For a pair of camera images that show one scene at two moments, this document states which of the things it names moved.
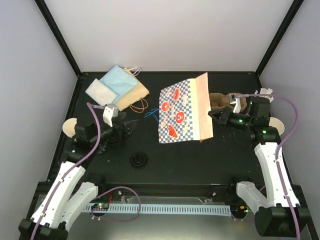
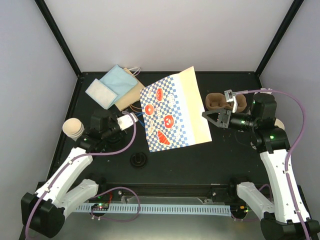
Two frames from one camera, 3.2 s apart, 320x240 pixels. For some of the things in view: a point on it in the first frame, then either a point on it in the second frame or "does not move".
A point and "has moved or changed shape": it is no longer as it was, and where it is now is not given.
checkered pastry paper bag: [184, 112] has moved or changed shape
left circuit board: [100, 206] does not move
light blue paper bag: [119, 80] does not move
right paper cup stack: [278, 125] does not move
